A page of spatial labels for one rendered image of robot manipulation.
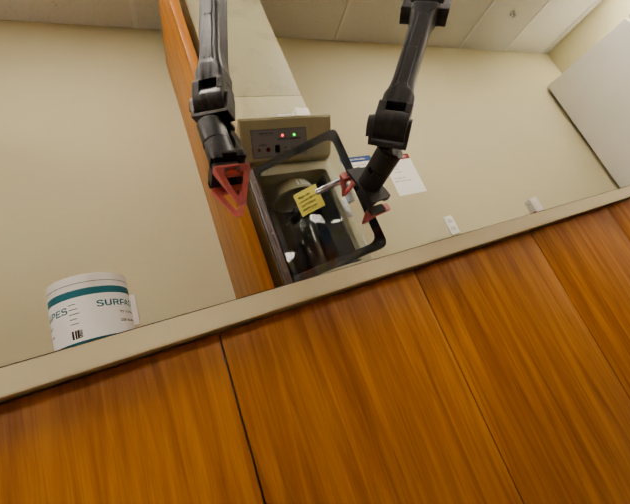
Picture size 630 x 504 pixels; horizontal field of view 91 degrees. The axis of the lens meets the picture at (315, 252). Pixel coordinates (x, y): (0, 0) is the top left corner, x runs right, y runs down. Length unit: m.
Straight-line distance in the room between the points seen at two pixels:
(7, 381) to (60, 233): 0.95
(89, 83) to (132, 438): 1.63
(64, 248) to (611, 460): 1.72
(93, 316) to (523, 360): 0.91
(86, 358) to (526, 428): 0.84
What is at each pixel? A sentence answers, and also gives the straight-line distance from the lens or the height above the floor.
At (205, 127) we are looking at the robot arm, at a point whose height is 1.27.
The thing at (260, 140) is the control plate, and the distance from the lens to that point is 1.05.
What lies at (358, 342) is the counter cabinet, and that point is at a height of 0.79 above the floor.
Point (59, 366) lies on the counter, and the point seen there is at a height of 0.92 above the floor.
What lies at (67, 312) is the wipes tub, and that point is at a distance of 0.71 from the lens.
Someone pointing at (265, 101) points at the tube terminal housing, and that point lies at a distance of 1.28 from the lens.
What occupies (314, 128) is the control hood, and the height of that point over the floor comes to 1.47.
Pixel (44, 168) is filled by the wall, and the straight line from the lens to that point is 1.66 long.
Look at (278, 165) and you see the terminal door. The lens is 1.00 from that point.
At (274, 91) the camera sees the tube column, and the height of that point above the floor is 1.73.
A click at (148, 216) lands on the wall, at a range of 1.46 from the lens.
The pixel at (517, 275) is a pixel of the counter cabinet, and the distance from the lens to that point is 0.98.
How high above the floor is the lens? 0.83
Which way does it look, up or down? 15 degrees up
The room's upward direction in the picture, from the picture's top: 21 degrees counter-clockwise
